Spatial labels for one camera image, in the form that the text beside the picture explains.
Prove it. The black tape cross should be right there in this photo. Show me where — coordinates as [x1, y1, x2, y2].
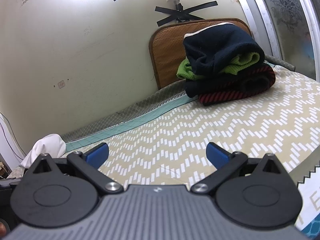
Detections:
[155, 1, 218, 27]

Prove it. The person's left hand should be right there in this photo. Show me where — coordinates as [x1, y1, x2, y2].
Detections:
[0, 222, 7, 237]

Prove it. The green navy white striped sweater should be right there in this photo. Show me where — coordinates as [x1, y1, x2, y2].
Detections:
[176, 22, 265, 80]

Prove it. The red black wall wire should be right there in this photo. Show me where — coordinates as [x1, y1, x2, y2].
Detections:
[0, 112, 27, 158]

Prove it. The navy red patterned folded sweater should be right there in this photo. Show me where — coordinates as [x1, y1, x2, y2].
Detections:
[184, 63, 276, 106]

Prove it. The brown seat cushion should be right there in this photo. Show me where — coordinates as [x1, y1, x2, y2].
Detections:
[149, 18, 252, 89]

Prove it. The white garment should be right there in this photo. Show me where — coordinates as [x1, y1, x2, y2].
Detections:
[20, 134, 66, 169]

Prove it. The patterned bed sheet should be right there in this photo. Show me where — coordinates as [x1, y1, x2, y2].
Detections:
[7, 53, 320, 240]

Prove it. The frosted glass window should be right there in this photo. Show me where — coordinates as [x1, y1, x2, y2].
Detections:
[239, 0, 319, 81]

